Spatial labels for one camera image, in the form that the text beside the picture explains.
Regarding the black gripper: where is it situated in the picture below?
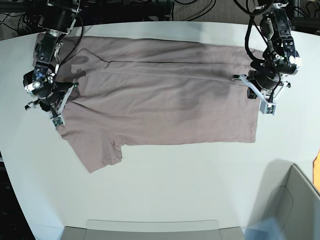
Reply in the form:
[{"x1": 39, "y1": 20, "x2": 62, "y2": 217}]
[
  {"x1": 38, "y1": 82, "x2": 73, "y2": 112},
  {"x1": 247, "y1": 70, "x2": 282, "y2": 100}
]

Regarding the blue item bottom right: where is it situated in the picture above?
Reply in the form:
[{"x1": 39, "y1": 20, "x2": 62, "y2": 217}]
[{"x1": 244, "y1": 217, "x2": 281, "y2": 240}]

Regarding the orange item right edge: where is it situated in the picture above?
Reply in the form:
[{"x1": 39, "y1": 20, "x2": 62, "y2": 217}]
[{"x1": 312, "y1": 152, "x2": 320, "y2": 189}]

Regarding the grey tray bottom edge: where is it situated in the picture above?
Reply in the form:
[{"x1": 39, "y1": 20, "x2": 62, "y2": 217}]
[{"x1": 61, "y1": 219, "x2": 245, "y2": 240}]

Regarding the pink T-shirt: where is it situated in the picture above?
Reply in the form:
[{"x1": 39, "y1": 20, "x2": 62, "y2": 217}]
[{"x1": 57, "y1": 36, "x2": 260, "y2": 173}]

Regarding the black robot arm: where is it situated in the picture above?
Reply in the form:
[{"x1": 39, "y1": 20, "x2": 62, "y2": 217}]
[
  {"x1": 245, "y1": 0, "x2": 301, "y2": 103},
  {"x1": 23, "y1": 0, "x2": 81, "y2": 115}
]

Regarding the grey cardboard box right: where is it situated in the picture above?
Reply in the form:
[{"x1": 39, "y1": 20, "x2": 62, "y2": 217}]
[{"x1": 261, "y1": 164, "x2": 320, "y2": 240}]

